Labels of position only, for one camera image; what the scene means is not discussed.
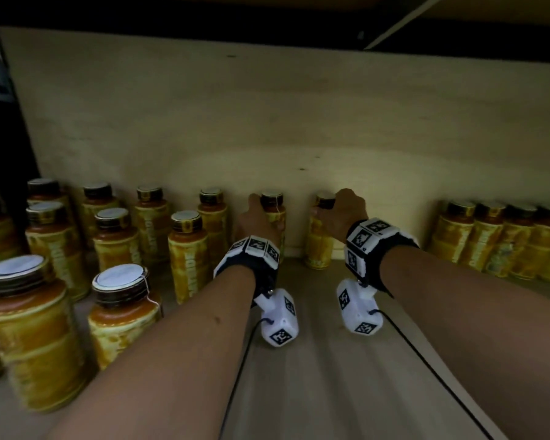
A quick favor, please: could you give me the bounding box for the person's left hand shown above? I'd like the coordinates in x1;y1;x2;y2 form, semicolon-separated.
233;192;285;247

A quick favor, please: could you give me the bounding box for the person's right hand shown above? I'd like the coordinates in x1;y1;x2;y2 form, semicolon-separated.
310;188;369;243

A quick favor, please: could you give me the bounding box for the yellow bottle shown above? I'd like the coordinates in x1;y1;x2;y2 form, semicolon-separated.
304;192;338;271
260;191;287;257

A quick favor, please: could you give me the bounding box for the wooden shelf with black frame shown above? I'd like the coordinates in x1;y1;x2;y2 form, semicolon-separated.
0;0;550;440

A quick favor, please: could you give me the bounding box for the group of rearranged yellow jars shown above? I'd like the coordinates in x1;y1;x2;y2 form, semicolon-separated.
0;177;550;413

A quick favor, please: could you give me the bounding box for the person's right forearm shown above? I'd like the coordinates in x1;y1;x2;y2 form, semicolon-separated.
379;246;550;440

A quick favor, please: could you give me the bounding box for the person's left forearm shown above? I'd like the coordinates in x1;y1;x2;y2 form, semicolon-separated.
45;265;257;440

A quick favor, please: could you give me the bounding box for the black marker wrist band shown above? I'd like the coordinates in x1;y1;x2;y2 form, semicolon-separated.
213;235;281;304
343;217;420;294

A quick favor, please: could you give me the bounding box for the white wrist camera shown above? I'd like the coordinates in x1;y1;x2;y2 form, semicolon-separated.
335;277;385;336
255;288;299;348

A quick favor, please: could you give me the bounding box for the black camera cable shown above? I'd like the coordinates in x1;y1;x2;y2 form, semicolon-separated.
218;318;274;440
368;309;496;440

